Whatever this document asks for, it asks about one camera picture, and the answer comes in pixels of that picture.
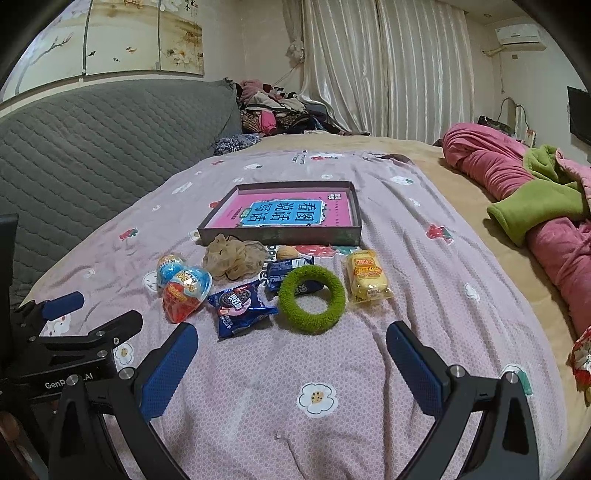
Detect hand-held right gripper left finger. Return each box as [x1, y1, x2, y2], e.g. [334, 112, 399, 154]
[48, 322, 199, 480]

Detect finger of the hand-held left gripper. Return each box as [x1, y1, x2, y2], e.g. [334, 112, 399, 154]
[11, 291, 86, 342]
[28, 310, 144, 356]

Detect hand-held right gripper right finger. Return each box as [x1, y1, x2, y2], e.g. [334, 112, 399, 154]
[385, 320, 541, 480]

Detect red candy wrapper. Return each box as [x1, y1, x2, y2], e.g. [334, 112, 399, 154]
[157, 253, 188, 289]

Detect dark blue cookie packet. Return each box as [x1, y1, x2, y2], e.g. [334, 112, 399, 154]
[207, 279, 279, 342]

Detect yellow cake packet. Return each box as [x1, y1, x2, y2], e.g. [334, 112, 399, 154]
[345, 249, 395, 305]

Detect beige mesh scrunchie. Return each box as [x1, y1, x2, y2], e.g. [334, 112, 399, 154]
[203, 234, 269, 281]

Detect green fuzzy ring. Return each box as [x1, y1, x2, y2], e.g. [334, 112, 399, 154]
[278, 266, 347, 332]

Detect small dark blue snack packet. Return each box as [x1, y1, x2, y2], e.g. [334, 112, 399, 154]
[265, 256, 315, 296]

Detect grey shallow cardboard box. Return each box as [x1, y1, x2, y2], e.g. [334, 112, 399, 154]
[198, 181, 363, 247]

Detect pink printed blanket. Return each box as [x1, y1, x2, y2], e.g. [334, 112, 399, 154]
[21, 150, 571, 480]

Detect grey quilted headboard cover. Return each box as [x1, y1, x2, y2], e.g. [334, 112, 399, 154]
[0, 78, 243, 305]

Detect pink workbook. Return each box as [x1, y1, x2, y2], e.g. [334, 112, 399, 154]
[203, 185, 358, 229]

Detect red patterned cloth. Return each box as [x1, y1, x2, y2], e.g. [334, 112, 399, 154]
[568, 325, 591, 407]

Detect beige bed sheet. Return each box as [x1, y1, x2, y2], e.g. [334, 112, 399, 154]
[252, 133, 591, 444]

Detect green fleece blanket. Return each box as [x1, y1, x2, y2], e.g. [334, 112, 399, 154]
[487, 144, 591, 247]

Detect blue patterned cloth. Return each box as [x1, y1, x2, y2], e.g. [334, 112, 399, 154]
[213, 133, 263, 157]

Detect pink quilt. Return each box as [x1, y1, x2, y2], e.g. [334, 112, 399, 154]
[442, 122, 591, 337]

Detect cluttered side desk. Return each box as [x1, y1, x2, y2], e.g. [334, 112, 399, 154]
[478, 105, 540, 147]

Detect pile of clothes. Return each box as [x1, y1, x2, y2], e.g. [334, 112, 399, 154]
[235, 79, 370, 137]

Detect white shiny curtains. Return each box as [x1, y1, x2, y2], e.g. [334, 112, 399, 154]
[281, 0, 476, 144]

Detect black television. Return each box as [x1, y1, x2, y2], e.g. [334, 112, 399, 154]
[567, 85, 591, 147]

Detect white air conditioner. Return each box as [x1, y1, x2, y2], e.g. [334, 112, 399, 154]
[495, 24, 547, 52]

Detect floral wall painting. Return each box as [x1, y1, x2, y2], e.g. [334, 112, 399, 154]
[0, 0, 205, 104]

